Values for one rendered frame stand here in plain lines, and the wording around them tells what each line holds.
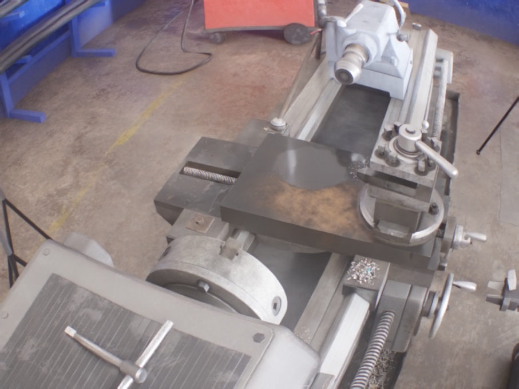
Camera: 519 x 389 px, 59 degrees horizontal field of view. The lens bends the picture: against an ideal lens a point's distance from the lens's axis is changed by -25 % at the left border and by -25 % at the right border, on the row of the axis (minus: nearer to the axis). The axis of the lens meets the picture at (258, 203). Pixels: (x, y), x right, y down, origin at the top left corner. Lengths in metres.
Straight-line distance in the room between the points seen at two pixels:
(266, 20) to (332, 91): 2.27
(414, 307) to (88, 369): 0.98
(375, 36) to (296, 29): 2.42
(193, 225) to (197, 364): 0.86
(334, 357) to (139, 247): 1.63
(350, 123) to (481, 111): 1.94
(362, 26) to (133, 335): 1.45
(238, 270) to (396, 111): 1.19
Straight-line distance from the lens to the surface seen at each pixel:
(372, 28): 1.92
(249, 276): 0.97
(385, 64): 2.04
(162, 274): 1.00
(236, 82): 3.80
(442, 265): 1.71
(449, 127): 2.82
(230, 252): 1.00
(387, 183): 1.31
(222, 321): 0.73
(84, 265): 0.84
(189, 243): 1.01
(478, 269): 2.67
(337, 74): 1.69
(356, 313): 1.36
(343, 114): 2.16
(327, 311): 1.37
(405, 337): 1.59
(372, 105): 2.25
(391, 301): 1.47
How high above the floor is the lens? 1.93
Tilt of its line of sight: 42 degrees down
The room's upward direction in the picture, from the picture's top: 4 degrees counter-clockwise
